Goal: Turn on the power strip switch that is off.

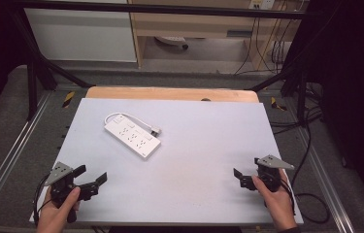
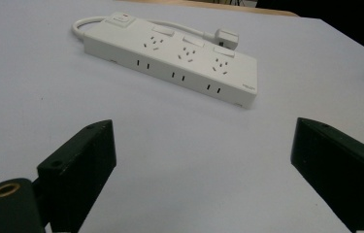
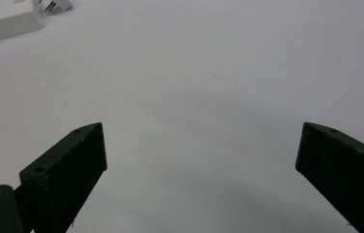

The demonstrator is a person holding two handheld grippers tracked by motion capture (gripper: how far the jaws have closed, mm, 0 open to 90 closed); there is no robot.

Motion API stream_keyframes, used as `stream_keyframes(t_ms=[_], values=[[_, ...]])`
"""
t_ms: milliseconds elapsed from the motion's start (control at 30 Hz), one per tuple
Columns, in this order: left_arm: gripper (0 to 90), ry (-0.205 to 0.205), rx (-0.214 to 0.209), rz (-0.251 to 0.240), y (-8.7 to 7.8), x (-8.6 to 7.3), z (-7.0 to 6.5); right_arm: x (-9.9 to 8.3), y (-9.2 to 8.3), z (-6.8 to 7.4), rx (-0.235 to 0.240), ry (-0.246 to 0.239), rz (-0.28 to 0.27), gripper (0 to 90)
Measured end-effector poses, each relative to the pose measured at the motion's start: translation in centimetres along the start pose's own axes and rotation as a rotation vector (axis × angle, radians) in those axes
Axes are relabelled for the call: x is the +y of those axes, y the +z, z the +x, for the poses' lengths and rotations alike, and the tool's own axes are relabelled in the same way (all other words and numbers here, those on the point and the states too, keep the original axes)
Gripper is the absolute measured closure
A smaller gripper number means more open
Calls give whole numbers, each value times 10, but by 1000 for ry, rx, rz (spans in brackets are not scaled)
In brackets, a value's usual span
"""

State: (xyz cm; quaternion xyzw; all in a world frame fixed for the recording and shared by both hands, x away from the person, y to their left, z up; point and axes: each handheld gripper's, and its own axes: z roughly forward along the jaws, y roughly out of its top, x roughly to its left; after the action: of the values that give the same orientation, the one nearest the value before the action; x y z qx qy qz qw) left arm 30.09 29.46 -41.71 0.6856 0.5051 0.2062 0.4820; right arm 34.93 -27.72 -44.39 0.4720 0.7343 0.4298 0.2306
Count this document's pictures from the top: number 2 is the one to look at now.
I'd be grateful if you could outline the white power strip cable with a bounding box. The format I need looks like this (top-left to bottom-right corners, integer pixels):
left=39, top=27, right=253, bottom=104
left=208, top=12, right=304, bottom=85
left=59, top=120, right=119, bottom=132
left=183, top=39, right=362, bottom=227
left=71, top=16, right=217, bottom=43

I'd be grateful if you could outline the white power strip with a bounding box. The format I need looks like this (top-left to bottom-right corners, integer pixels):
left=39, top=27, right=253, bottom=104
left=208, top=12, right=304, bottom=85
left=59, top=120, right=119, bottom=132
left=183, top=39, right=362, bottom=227
left=83, top=12, right=258, bottom=110

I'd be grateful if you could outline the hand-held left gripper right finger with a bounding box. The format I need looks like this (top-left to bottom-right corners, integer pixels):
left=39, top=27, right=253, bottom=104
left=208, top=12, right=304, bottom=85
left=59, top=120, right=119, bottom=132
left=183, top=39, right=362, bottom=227
left=290, top=116, right=364, bottom=233

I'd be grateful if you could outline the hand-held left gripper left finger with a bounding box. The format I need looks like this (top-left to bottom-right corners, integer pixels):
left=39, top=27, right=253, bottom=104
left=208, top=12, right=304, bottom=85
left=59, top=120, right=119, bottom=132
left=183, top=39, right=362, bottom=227
left=36, top=118, right=117, bottom=233

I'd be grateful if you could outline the white power plug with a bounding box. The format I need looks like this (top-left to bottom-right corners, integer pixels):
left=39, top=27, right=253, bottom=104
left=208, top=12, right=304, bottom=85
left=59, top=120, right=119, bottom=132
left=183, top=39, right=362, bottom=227
left=203, top=28, right=240, bottom=51

